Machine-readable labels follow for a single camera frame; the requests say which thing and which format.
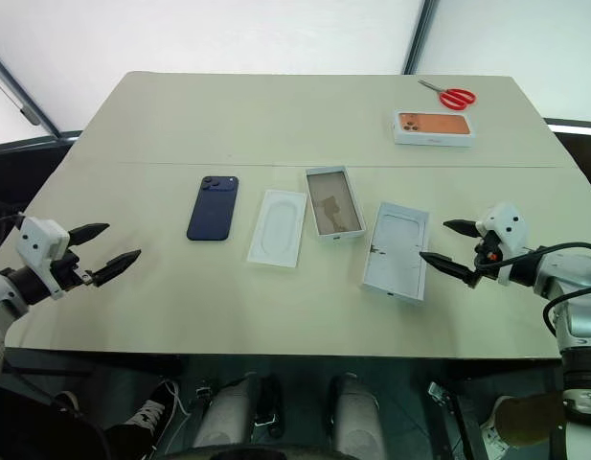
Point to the silver metal bracket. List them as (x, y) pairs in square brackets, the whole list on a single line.
[(438, 394)]

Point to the closed box with orange phone print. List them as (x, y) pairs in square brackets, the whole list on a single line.
[(434, 127)]

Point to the white phone box lid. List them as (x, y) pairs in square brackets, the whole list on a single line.
[(395, 254)]

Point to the white robot right leg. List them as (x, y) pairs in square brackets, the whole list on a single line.
[(357, 417)]

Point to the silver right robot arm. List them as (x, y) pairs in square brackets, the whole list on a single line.
[(573, 287)]

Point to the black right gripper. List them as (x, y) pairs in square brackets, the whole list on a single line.
[(489, 259)]

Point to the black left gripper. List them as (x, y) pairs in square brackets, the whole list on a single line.
[(67, 270)]

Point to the black sneaker with white laces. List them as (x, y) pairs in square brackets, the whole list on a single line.
[(144, 417)]

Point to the dark window frame bar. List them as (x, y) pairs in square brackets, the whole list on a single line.
[(422, 38), (31, 100)]

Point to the white moulded insert tray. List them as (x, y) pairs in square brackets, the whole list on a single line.
[(277, 227)]

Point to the white robot leg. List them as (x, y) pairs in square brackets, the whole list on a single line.
[(357, 417), (225, 417)]

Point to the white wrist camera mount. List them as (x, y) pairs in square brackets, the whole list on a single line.
[(36, 237), (503, 225)]

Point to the white robot left leg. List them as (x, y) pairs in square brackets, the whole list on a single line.
[(225, 417)]

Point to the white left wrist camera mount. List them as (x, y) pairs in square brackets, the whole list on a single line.
[(36, 237)]

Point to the dark blue smartphone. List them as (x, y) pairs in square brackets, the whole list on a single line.
[(212, 208), (334, 203)]

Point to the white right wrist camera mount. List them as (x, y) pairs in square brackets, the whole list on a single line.
[(503, 225)]

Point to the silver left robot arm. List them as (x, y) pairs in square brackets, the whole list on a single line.
[(3, 294)]

